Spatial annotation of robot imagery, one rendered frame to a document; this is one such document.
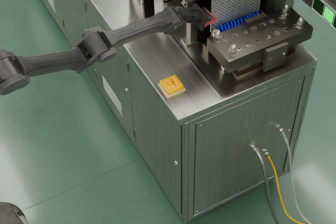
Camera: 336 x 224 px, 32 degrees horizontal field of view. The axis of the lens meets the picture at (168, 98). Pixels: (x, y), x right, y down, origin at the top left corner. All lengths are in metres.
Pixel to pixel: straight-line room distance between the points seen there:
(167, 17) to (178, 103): 0.34
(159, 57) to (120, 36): 0.51
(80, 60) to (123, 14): 0.80
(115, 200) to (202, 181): 0.60
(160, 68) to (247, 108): 0.39
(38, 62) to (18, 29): 2.36
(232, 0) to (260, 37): 0.18
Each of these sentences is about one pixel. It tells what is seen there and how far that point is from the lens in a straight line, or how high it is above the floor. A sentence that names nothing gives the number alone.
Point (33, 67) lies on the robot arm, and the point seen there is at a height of 1.43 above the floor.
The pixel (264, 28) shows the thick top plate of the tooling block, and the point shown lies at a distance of 2.37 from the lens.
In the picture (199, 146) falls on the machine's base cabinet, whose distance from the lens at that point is 2.39.
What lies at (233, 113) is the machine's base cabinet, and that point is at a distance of 2.36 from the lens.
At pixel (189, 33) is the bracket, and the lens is 2.43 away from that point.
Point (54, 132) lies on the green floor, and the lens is 3.37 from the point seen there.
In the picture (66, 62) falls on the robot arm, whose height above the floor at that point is 1.34.
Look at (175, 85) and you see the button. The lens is 2.26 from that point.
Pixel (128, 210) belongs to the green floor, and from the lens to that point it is 3.01.
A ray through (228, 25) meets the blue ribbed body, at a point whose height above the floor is 1.04.
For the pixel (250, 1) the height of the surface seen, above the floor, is 1.09.
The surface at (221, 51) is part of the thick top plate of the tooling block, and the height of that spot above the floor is 1.03.
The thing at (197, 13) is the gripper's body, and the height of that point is 1.15.
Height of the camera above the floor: 2.57
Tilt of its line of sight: 48 degrees down
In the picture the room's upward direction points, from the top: 1 degrees counter-clockwise
